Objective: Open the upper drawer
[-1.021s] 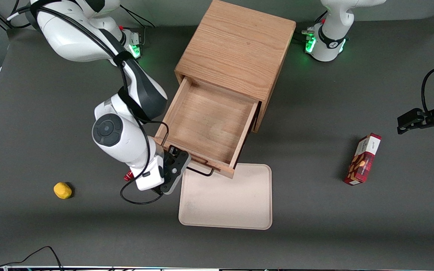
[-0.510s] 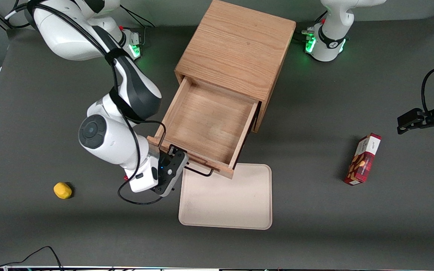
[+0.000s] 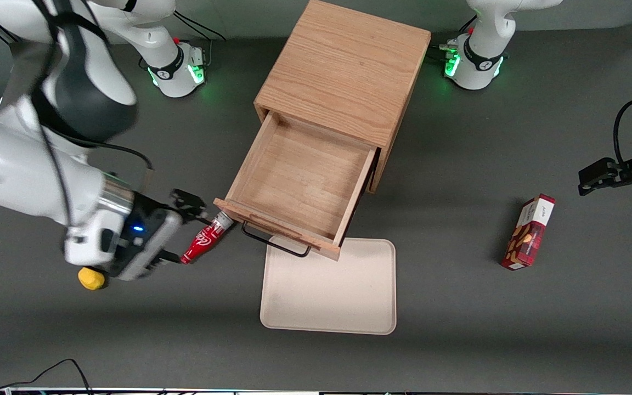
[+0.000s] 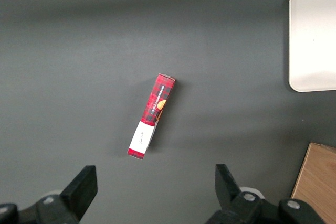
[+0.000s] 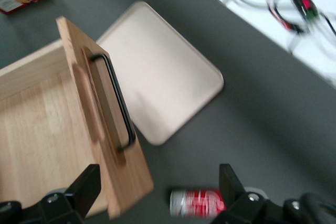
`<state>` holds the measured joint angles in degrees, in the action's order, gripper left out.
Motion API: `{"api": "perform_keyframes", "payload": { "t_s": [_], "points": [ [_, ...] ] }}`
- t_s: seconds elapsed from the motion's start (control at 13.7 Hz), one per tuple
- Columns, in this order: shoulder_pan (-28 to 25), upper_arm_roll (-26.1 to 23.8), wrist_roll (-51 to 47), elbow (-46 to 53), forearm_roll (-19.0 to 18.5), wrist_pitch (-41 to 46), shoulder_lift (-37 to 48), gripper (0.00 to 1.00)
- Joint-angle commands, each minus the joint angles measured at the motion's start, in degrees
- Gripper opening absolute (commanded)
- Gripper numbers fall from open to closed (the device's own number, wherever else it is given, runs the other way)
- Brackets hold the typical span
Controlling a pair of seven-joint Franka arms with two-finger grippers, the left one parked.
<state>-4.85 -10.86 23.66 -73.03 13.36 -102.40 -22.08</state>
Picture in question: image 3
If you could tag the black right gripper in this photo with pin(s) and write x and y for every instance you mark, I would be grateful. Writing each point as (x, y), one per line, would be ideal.
(146, 226)

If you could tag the wooden drawer with shallow tray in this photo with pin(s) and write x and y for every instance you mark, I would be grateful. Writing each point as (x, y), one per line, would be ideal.
(299, 181)

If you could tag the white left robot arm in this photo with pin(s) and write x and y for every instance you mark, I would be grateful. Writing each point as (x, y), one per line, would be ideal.
(486, 33)

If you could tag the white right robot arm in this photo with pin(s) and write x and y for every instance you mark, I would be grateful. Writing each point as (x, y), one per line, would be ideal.
(20, 164)

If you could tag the oak wooden drawer cabinet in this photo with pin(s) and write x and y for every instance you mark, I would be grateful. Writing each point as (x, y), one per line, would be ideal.
(343, 60)

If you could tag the red cola bottle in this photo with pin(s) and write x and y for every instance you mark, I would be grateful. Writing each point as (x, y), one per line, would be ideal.
(203, 241)

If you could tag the red cookie box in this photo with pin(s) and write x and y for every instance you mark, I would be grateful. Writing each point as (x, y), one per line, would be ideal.
(530, 236)

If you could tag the yellow lemon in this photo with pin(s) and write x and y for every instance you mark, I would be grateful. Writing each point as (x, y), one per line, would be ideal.
(91, 280)

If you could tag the beige plastic tray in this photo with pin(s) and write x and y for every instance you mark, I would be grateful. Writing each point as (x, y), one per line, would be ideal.
(327, 296)

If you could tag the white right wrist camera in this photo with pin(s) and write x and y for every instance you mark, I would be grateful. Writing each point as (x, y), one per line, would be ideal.
(88, 244)

